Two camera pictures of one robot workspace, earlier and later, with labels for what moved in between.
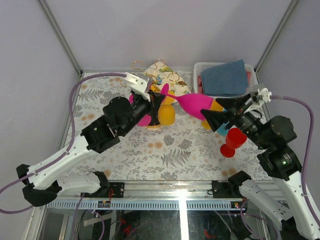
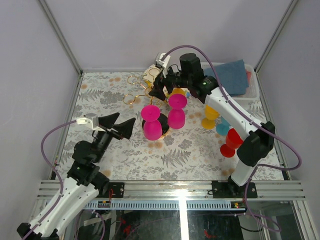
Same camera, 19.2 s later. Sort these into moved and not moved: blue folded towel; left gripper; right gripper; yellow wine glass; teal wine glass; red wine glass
Moved: right gripper; yellow wine glass; left gripper
Not moved: teal wine glass; blue folded towel; red wine glass
